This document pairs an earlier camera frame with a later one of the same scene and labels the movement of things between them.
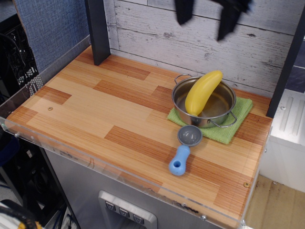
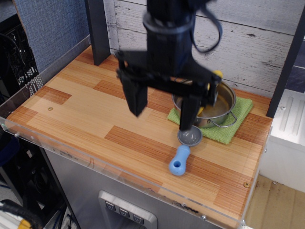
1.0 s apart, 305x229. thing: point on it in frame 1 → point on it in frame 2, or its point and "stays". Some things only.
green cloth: (224, 132) stays
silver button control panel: (117, 213) stays
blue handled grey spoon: (188, 135) stays
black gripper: (231, 10) → (167, 64)
